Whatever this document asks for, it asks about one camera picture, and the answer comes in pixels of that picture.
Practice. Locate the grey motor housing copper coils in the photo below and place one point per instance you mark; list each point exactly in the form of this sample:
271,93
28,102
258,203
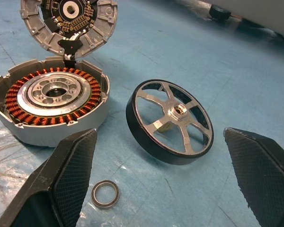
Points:
56,111

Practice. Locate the black round knob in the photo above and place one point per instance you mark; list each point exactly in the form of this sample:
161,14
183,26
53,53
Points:
219,13

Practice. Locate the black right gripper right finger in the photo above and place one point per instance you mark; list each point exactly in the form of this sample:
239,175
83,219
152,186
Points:
262,175

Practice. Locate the black rotor silver spokes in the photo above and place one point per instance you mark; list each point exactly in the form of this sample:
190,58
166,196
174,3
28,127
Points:
142,139

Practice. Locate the grey motor cover circuit board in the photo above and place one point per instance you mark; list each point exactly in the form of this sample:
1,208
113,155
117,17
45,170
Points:
38,35

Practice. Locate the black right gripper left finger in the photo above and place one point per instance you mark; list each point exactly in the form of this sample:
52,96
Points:
61,175

